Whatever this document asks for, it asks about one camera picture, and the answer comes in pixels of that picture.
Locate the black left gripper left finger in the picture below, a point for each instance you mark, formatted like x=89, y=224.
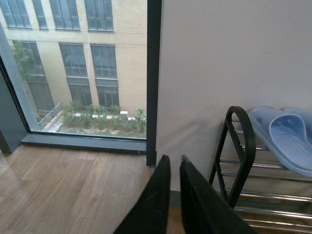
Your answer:
x=150, y=213

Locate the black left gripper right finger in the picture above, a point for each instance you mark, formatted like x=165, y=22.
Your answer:
x=203, y=210

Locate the light blue slipper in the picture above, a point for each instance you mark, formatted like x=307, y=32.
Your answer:
x=304, y=114
x=286, y=135

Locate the black metal shoe rack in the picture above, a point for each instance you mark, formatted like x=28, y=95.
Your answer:
x=270, y=197

